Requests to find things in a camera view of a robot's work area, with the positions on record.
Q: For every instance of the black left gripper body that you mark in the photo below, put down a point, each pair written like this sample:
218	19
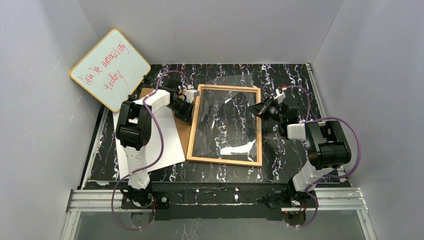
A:
187	110

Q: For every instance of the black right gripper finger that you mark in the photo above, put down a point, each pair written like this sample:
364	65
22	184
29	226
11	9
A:
262	113
267	103

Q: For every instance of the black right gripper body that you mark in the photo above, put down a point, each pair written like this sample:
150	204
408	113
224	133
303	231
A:
263	109

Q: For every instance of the brown frame backing board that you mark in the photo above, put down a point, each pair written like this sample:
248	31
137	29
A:
183	129

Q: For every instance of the clear frame glass sheet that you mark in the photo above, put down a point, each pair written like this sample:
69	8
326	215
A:
225	129

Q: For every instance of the wooden picture frame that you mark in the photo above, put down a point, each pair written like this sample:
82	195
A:
224	162

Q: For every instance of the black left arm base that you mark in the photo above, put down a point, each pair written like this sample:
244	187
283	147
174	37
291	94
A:
144	199

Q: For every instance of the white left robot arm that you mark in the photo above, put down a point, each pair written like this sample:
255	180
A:
134	126

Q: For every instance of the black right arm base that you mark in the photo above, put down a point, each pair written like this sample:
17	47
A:
277	199

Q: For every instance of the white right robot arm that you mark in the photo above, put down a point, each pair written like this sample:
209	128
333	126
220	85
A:
327	146

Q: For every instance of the yellow-edged whiteboard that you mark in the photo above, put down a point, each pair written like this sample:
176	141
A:
111	70

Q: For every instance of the aluminium mounting rail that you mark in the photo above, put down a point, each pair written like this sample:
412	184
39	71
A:
342	198

